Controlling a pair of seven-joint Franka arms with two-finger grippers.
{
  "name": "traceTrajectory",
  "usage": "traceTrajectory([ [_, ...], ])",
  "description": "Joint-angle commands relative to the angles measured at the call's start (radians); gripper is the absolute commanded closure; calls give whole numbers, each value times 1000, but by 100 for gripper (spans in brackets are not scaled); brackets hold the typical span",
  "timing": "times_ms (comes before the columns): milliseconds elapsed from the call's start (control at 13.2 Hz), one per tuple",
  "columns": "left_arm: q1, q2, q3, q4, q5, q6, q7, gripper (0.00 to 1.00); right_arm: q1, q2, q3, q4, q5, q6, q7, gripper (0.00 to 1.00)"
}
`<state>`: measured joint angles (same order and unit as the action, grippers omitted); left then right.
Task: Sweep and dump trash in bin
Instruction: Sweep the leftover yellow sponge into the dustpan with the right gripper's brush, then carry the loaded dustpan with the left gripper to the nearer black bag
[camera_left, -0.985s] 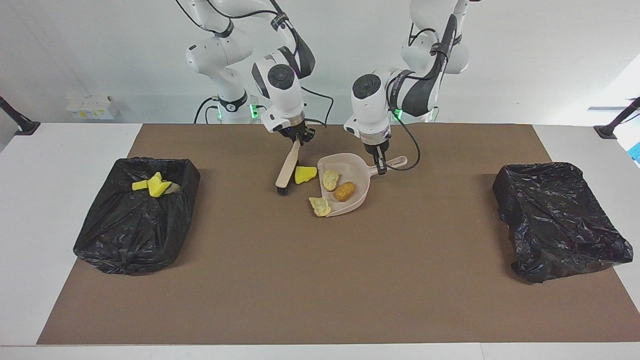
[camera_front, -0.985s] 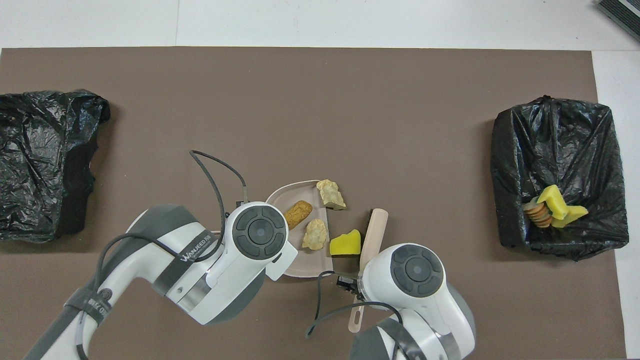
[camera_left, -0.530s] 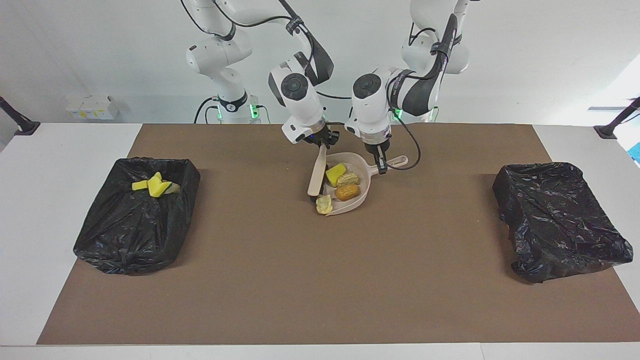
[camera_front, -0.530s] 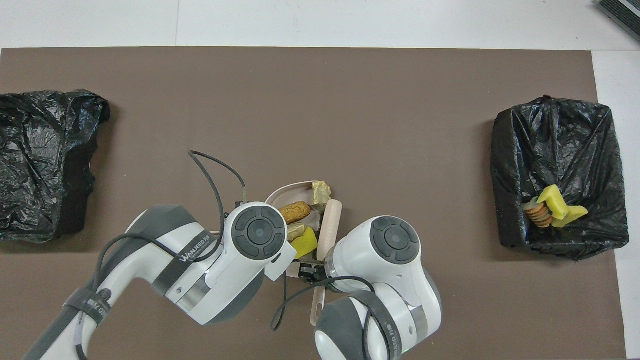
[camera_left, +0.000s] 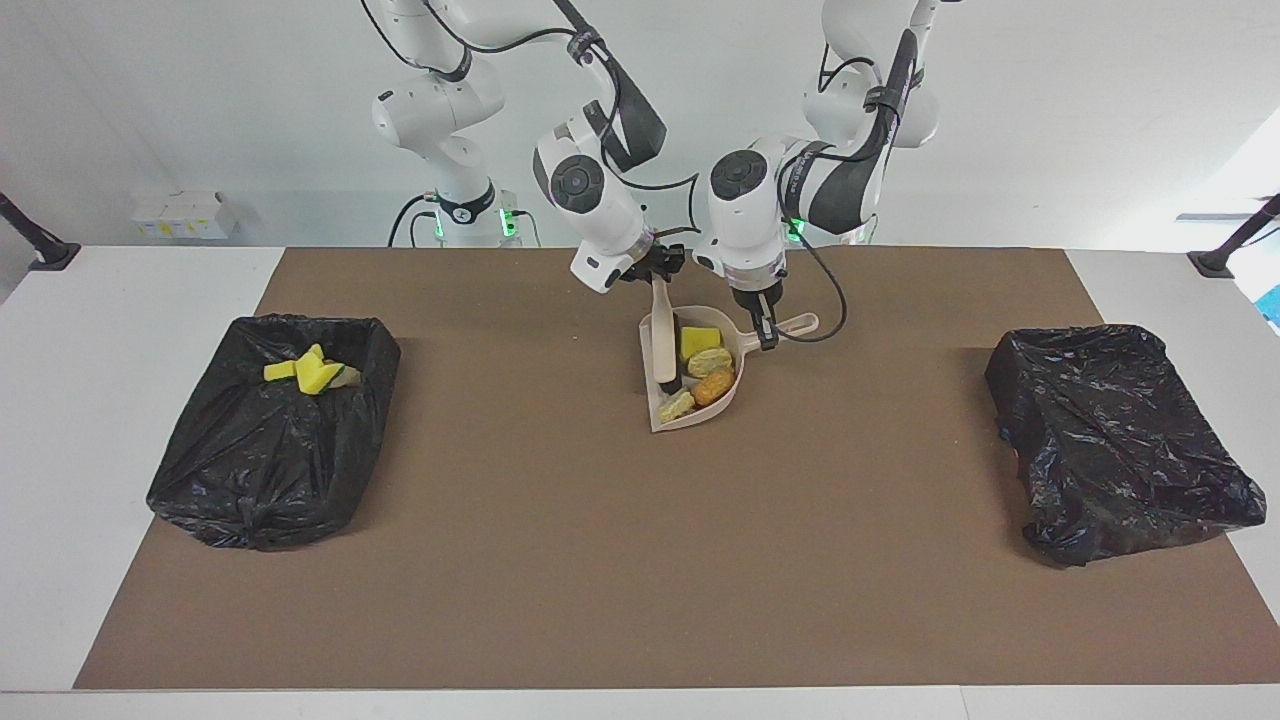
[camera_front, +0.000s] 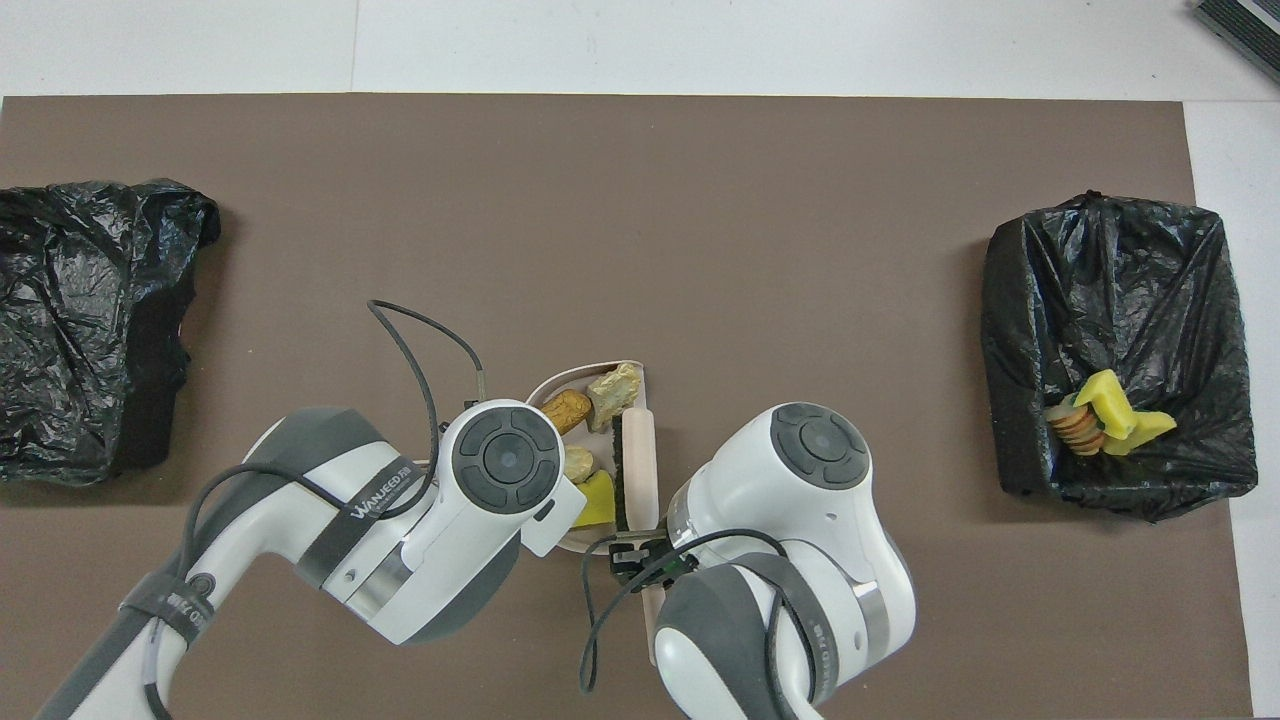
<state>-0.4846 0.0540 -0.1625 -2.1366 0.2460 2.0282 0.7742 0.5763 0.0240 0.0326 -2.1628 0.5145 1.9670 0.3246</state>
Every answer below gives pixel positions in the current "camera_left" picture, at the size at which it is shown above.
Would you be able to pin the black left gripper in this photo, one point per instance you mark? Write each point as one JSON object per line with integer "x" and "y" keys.
{"x": 760, "y": 294}

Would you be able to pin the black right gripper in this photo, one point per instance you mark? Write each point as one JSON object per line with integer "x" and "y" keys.
{"x": 655, "y": 262}

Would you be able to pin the beige plastic dustpan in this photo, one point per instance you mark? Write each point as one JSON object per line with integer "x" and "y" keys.
{"x": 740, "y": 345}

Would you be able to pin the yellow sponge piece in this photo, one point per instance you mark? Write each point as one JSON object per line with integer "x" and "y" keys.
{"x": 699, "y": 342}
{"x": 318, "y": 375}
{"x": 280, "y": 371}

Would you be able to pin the pale chip piece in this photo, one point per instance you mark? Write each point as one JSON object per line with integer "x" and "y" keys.
{"x": 677, "y": 406}
{"x": 711, "y": 362}

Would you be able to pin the beige hand brush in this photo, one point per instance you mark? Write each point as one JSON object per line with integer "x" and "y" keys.
{"x": 664, "y": 340}

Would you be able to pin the brown peanut-shaped piece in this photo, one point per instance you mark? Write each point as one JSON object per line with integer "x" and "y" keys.
{"x": 714, "y": 386}

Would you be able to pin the tan sponge chunk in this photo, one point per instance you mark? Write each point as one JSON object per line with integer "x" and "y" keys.
{"x": 350, "y": 377}

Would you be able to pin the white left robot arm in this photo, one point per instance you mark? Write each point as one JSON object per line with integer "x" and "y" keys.
{"x": 745, "y": 220}

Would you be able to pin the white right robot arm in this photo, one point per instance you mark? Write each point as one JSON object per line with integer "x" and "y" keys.
{"x": 590, "y": 200}

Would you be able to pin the bin with black bag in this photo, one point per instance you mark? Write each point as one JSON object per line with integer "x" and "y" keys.
{"x": 1120, "y": 440}
{"x": 270, "y": 460}

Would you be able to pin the brown table mat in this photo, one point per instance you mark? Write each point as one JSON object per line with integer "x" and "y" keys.
{"x": 500, "y": 600}

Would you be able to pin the white cardboard box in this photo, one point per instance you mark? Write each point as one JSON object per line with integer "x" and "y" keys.
{"x": 180, "y": 215}

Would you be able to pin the blue object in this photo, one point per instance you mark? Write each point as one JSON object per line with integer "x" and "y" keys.
{"x": 1274, "y": 305}

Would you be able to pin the black camera stand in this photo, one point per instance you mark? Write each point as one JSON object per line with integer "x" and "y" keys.
{"x": 1215, "y": 262}
{"x": 50, "y": 252}

